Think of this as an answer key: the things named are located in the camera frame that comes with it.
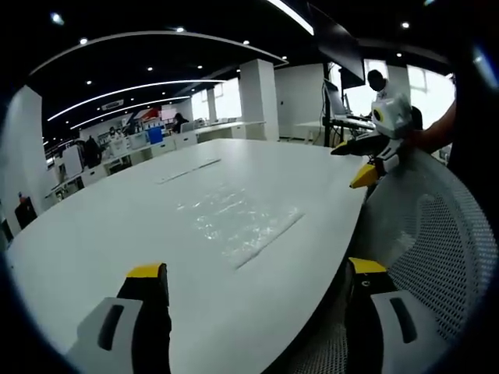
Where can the black office chair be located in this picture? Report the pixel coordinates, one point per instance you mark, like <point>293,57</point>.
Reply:
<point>417,117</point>

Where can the blue storage box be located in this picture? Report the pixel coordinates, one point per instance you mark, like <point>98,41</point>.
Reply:
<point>154,135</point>

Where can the black and red chair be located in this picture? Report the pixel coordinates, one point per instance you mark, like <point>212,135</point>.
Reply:
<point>25,212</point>

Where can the monitor on stand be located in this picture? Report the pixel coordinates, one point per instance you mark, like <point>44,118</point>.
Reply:
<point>334,99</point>

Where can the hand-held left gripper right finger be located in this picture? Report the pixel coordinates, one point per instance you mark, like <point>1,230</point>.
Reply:
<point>374,308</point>

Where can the large clear food packaging bag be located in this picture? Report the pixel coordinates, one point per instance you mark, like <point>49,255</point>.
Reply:
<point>238,218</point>

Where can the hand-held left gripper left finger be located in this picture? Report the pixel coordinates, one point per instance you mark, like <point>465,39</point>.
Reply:
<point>146,311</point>

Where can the white mesh office chair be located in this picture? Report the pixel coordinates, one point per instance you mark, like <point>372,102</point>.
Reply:
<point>436,241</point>

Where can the black hanging monitor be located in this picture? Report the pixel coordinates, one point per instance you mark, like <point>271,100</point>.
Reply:
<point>339,43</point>

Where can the white side desk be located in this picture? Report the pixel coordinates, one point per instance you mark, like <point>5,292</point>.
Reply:
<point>331,126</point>

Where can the row of white desks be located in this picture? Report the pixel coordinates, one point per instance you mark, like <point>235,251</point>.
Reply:
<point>163,146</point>

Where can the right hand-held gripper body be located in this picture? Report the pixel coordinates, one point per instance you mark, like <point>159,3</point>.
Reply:
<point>390,115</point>

